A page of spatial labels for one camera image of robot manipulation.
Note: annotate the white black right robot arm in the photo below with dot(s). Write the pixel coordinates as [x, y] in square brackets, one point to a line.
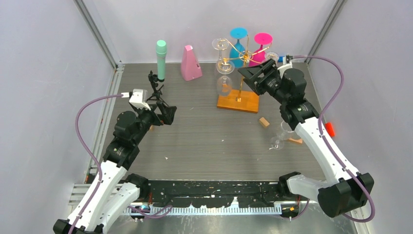
[345, 188]

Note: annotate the blue wine glass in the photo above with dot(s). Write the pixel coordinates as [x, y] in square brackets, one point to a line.
[237, 33]

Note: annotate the pink wine glass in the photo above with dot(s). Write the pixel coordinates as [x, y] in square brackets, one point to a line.
[264, 40]

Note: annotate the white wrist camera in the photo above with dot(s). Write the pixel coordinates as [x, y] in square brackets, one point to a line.
[286, 64]
[137, 98]

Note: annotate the mint green microphone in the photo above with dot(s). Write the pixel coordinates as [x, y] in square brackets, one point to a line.
[161, 51]

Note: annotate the gold wire wine glass rack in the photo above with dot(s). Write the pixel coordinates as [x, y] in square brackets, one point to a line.
[239, 98]

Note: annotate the clear wine glass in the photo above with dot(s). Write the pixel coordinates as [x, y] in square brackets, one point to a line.
[224, 83]
[283, 133]

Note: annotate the black mini tripod stand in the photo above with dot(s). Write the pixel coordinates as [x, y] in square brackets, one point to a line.
[157, 92]

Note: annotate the pink metronome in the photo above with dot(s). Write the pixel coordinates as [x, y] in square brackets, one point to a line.
[190, 67]

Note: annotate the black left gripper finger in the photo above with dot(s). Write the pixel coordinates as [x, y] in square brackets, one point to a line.
[162, 106]
[168, 114]

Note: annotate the clear ribbed tumbler glass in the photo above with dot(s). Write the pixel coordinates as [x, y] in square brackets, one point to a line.
[271, 55]

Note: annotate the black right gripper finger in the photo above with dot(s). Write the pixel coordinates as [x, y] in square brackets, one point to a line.
[255, 71]
[251, 84]

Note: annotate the black base bar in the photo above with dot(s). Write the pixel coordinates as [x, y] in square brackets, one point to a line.
[213, 193]

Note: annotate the wooden rectangular block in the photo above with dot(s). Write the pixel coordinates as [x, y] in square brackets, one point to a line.
[264, 122]

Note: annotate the clear flute glass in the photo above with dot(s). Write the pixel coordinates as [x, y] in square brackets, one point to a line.
[221, 44]

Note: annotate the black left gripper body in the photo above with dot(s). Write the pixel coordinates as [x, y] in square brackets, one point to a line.
[157, 119]

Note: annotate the red block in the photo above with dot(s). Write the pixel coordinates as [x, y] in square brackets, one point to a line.
[330, 129]

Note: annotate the small wooden arch block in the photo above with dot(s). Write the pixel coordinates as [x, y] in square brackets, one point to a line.
[297, 141]

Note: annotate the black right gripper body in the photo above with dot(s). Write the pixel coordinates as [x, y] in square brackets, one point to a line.
[270, 82]

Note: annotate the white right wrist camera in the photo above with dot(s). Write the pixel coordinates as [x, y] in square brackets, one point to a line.
[286, 64]

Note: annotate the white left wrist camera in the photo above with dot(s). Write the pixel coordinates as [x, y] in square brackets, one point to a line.
[137, 98]

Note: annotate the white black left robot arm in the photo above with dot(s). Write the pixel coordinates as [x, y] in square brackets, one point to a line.
[100, 207]

